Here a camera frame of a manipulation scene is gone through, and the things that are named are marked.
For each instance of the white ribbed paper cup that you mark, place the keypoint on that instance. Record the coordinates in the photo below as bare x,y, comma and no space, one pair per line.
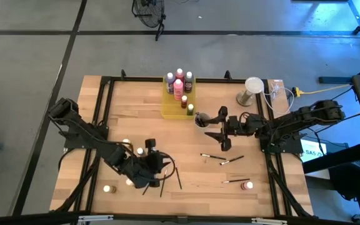
202,127

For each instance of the large black paint bottle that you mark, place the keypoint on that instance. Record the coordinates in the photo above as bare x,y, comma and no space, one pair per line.
188,86

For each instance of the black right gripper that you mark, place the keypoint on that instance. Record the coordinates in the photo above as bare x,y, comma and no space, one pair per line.
237,125

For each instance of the yellow plastic bin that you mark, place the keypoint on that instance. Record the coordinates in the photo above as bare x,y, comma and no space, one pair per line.
170,109

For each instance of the black office chair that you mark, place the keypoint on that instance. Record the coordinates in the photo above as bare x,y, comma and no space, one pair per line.
352,181

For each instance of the black brush dark fluffy head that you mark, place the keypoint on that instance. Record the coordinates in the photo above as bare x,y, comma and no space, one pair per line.
201,119

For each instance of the large purple paint bottle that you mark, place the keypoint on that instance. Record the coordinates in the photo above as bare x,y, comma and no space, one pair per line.
170,86

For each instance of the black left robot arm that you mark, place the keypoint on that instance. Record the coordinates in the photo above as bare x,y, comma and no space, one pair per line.
86,134

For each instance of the small red striped paint bottle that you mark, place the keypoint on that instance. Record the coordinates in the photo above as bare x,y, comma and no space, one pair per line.
184,103
245,186

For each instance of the black frame hook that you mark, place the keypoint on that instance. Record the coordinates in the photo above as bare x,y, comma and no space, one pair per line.
123,74
227,75

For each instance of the small yellow striped paint bottle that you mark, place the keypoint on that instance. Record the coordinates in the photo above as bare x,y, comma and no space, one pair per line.
126,141
129,182
107,188

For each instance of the black floor fan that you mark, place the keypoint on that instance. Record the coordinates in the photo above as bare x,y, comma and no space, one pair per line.
148,12

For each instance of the small green paint bottle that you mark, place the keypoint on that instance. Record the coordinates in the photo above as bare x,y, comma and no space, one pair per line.
190,111

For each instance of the large red paint bottle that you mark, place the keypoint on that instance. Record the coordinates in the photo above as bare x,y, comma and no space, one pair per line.
180,75

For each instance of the large pink paint bottle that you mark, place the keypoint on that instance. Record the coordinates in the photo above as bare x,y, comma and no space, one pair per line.
178,92

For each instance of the black paintbrush silver ferrule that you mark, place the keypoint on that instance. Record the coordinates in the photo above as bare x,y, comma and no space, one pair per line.
146,189
231,160
236,180
212,156
178,178

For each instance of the white mushroom table lamp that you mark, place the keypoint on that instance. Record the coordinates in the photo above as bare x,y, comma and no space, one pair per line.
254,84

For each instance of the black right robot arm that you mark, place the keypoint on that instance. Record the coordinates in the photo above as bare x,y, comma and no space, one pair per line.
308,115

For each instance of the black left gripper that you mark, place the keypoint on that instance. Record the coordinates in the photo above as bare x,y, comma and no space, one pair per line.
142,168

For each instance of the small dark blue paint bottle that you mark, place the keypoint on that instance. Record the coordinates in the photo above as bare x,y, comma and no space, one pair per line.
140,151

